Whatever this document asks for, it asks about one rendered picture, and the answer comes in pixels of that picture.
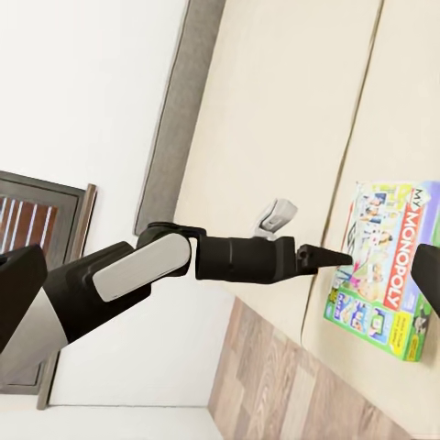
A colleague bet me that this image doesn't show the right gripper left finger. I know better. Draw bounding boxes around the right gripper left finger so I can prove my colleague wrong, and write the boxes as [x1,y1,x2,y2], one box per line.
[0,244,48,354]

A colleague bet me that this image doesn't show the board game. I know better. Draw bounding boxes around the board game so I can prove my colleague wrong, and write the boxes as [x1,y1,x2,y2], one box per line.
[324,181,440,362]

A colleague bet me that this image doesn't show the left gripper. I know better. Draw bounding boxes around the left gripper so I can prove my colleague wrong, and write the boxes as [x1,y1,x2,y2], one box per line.
[226,236,353,285]

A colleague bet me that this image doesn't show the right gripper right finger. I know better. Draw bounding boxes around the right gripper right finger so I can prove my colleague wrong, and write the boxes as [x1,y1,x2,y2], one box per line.
[411,243,440,317]

